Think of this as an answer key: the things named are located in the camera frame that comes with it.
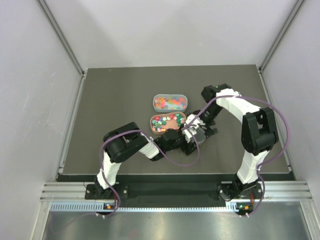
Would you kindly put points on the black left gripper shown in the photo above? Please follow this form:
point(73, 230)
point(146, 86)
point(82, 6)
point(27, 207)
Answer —
point(189, 146)

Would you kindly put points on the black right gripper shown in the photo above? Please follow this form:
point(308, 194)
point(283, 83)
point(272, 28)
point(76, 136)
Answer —
point(209, 132)

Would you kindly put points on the white round jar lid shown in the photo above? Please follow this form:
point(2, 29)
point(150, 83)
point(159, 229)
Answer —
point(200, 136)

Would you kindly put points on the pink oval candy box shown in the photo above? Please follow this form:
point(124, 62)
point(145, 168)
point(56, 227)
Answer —
point(163, 122)

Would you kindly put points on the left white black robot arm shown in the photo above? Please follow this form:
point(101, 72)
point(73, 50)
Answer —
point(121, 144)

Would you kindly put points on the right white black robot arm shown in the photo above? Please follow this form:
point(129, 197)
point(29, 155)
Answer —
point(258, 135)

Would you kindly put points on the clear oval gummy box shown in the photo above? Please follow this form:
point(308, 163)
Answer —
point(169, 103)

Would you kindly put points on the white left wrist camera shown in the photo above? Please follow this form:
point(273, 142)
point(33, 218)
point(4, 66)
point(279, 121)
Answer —
point(189, 133)

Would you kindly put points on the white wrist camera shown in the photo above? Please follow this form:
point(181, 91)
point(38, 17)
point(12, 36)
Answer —
point(189, 133)
point(193, 122)

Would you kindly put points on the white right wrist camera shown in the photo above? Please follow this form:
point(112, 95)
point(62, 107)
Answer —
point(193, 122)

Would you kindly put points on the left aluminium corner post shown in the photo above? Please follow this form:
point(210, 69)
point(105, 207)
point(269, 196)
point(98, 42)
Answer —
point(60, 35)

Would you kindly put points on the aluminium corner post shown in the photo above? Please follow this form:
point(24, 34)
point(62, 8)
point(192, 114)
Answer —
point(60, 35)
point(298, 4)

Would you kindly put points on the right aluminium corner post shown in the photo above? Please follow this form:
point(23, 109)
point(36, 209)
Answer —
point(298, 4)

